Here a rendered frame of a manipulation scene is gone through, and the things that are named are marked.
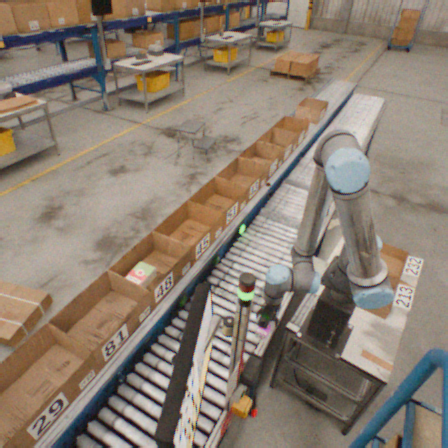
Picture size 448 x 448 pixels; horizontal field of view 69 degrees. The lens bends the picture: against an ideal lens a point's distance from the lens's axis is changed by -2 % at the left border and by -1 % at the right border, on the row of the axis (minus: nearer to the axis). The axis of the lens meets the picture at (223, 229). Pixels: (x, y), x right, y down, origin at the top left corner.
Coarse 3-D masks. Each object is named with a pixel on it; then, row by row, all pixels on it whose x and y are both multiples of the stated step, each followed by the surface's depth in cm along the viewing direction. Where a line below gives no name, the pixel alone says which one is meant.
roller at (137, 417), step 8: (112, 400) 156; (120, 400) 156; (120, 408) 153; (128, 408) 153; (128, 416) 152; (136, 416) 151; (144, 416) 151; (136, 424) 150; (144, 424) 149; (152, 424) 149; (152, 432) 147
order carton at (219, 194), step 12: (216, 180) 261; (228, 180) 256; (204, 192) 253; (216, 192) 268; (228, 192) 262; (240, 192) 256; (204, 204) 258; (216, 204) 258; (228, 204) 259; (240, 204) 247
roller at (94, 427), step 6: (90, 426) 147; (96, 426) 147; (102, 426) 148; (90, 432) 146; (96, 432) 145; (102, 432) 145; (108, 432) 145; (102, 438) 144; (108, 438) 143; (114, 438) 144; (108, 444) 143; (114, 444) 142; (120, 444) 142; (126, 444) 142
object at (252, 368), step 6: (252, 354) 141; (252, 360) 138; (258, 360) 138; (246, 366) 136; (252, 366) 136; (258, 366) 137; (246, 372) 135; (252, 372) 135; (258, 372) 136; (240, 378) 137; (246, 378) 134; (252, 378) 133
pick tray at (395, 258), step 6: (384, 246) 239; (390, 246) 237; (384, 252) 242; (390, 252) 239; (396, 252) 236; (402, 252) 234; (384, 258) 239; (390, 258) 239; (396, 258) 239; (402, 258) 236; (390, 264) 234; (396, 264) 234; (402, 264) 234; (390, 270) 229; (396, 270) 229; (402, 270) 223; (390, 276) 217; (396, 276) 215
